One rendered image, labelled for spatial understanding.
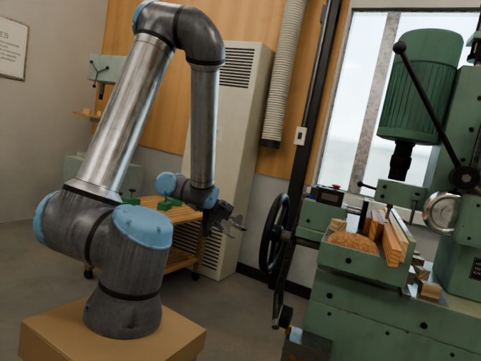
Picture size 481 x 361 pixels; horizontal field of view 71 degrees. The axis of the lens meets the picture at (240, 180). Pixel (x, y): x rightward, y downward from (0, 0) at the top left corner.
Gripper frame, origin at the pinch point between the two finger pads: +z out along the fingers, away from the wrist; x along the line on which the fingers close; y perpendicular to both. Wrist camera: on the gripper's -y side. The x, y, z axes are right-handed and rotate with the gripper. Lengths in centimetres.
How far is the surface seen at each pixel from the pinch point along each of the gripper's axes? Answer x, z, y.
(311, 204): -15.8, 17.5, 29.1
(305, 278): 131, 37, -49
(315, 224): -15.8, 21.9, 24.2
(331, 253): -39, 29, 26
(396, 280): -39, 44, 29
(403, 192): -13, 38, 47
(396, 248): -44, 39, 36
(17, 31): 80, -258, 0
